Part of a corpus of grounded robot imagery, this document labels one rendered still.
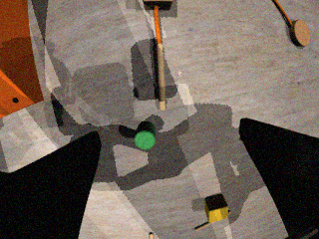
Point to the round wooden button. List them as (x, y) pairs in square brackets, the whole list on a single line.
[(299, 33)]

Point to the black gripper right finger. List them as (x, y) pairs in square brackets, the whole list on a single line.
[(288, 162)]

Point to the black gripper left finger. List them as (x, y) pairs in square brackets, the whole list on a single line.
[(47, 198)]

